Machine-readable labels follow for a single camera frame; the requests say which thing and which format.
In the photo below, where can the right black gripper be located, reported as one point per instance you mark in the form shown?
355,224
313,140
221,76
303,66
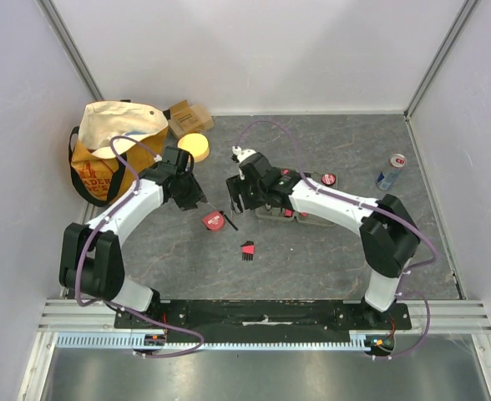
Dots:
237,192

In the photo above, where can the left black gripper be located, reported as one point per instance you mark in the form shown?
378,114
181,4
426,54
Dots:
196,195

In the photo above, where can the red tape measure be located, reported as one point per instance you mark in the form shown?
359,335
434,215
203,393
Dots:
214,221

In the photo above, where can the red black hex key set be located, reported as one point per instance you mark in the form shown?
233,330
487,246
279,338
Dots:
248,251

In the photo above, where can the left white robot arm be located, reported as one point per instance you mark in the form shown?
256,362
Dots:
91,258

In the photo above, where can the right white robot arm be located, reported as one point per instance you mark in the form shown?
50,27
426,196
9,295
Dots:
384,226

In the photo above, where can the brown cardboard box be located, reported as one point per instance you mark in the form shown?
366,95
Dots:
185,118

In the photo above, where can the yellow canvas tote bag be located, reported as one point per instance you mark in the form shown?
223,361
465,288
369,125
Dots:
114,141

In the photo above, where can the blue silver drink can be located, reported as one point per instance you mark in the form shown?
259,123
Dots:
391,171

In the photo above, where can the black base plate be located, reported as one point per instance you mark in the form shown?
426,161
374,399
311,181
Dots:
278,319

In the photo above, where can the slotted cable duct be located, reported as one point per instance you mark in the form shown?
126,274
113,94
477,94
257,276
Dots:
153,341

